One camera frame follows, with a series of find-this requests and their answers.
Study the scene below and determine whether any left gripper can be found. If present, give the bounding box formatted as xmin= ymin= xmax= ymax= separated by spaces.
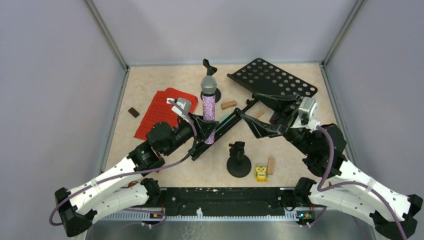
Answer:
xmin=163 ymin=112 xmax=220 ymax=156

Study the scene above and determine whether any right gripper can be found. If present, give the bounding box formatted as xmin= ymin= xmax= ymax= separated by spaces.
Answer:
xmin=240 ymin=93 xmax=315 ymax=156

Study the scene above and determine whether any black music stand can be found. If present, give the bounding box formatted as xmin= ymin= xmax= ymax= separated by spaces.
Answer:
xmin=190 ymin=57 xmax=319 ymax=162

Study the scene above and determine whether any purple glitter microphone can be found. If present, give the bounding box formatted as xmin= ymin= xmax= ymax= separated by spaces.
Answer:
xmin=200 ymin=75 xmax=219 ymax=146

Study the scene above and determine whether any red sheet music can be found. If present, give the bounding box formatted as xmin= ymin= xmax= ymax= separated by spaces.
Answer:
xmin=133 ymin=87 xmax=199 ymax=141

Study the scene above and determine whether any black round mic stand front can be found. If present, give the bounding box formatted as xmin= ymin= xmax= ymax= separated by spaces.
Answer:
xmin=226 ymin=141 xmax=252 ymax=178

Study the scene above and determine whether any black round mic stand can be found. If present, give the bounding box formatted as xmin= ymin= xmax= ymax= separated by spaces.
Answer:
xmin=226 ymin=141 xmax=252 ymax=178
xmin=200 ymin=58 xmax=222 ymax=103

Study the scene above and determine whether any green microphone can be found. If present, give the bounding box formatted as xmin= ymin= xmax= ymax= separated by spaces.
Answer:
xmin=219 ymin=113 xmax=230 ymax=123

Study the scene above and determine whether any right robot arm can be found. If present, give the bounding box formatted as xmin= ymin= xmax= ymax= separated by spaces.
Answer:
xmin=240 ymin=93 xmax=423 ymax=240

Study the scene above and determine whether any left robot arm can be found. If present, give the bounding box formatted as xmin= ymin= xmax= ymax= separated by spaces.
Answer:
xmin=54 ymin=113 xmax=219 ymax=238

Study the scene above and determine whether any wooden cylinder block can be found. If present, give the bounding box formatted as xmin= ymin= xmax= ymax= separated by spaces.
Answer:
xmin=254 ymin=110 xmax=265 ymax=119

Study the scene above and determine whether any brown wooden block under stand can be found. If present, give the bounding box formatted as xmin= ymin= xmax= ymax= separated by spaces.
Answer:
xmin=221 ymin=100 xmax=237 ymax=110

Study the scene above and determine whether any wooden block near owl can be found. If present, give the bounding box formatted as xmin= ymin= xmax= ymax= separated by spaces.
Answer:
xmin=267 ymin=157 xmax=276 ymax=175

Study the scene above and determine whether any black round mic stand rear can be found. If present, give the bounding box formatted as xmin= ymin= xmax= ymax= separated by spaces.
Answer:
xmin=200 ymin=58 xmax=222 ymax=103

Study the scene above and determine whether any yellow owl block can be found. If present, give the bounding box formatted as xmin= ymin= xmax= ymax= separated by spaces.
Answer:
xmin=254 ymin=165 xmax=268 ymax=182

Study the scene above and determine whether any dark brown small block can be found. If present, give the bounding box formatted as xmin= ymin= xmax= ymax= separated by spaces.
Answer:
xmin=128 ymin=107 xmax=140 ymax=118

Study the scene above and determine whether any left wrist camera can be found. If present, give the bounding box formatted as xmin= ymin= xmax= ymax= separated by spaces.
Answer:
xmin=166 ymin=97 xmax=193 ymax=123

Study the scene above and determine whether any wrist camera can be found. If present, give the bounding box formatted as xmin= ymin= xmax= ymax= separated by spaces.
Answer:
xmin=290 ymin=97 xmax=321 ymax=131
xmin=166 ymin=97 xmax=193 ymax=123

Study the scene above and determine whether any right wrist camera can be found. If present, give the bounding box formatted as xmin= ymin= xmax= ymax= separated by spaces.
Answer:
xmin=290 ymin=97 xmax=321 ymax=131

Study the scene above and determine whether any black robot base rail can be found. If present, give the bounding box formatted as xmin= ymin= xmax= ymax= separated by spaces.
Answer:
xmin=142 ymin=187 xmax=315 ymax=217

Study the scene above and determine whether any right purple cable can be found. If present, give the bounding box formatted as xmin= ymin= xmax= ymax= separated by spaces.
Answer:
xmin=316 ymin=125 xmax=408 ymax=240

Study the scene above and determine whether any purple cable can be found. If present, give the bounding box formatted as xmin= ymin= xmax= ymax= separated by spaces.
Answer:
xmin=316 ymin=125 xmax=408 ymax=240
xmin=48 ymin=99 xmax=200 ymax=229

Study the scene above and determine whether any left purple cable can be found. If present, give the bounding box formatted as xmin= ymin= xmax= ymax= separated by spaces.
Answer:
xmin=48 ymin=99 xmax=200 ymax=229

